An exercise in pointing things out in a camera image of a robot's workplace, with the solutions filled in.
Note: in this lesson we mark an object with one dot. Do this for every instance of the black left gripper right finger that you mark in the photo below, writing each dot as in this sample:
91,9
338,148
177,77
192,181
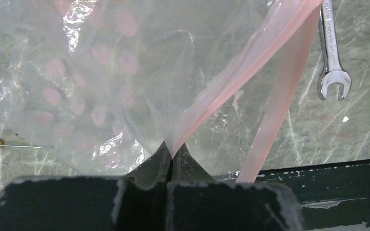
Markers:
197,202

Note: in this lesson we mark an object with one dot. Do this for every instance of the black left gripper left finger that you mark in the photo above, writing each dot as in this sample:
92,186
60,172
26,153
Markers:
133,202

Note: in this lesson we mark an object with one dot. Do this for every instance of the clear zip top bag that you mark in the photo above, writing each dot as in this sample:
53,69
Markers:
102,83

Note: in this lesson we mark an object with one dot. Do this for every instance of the silver open-end wrench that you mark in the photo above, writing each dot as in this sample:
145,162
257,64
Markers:
332,72

